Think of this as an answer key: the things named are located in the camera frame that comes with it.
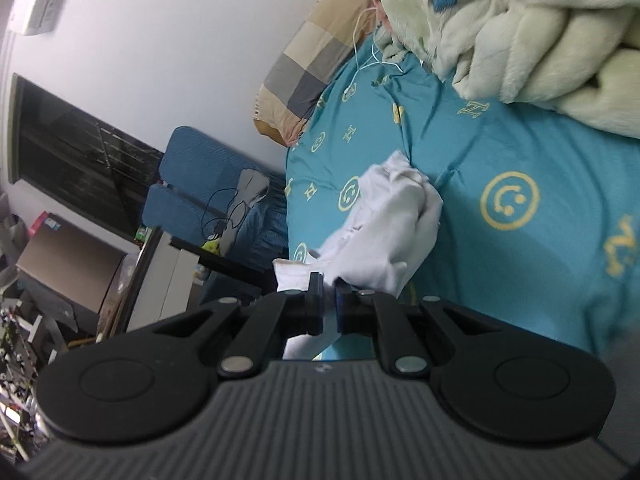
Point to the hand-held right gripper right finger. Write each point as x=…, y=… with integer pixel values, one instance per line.
x=342, y=310

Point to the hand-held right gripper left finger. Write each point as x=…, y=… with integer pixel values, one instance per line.
x=315, y=310

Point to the white t-shirt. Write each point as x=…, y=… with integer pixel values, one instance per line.
x=395, y=230

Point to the yellow-green plush toy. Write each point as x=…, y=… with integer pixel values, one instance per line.
x=212, y=246

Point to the grey cloth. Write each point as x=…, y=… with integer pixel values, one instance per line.
x=250, y=185

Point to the blue covered chair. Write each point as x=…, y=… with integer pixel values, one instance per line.
x=170, y=210
x=200, y=155

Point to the bed with teal printed sheet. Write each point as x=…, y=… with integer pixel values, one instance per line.
x=525, y=270

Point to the brown cushion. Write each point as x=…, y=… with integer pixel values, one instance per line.
x=265, y=127

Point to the clear plastic bag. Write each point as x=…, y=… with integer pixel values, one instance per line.
x=117, y=285

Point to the cardboard box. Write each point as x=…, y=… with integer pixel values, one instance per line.
x=70, y=265

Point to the pink lidded container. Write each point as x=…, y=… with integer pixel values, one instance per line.
x=42, y=222

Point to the pink plush blanket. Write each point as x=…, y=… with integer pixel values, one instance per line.
x=384, y=17

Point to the dark window with grille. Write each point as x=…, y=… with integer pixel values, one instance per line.
x=65, y=150

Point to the green plush blanket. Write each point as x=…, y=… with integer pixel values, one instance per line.
x=540, y=35

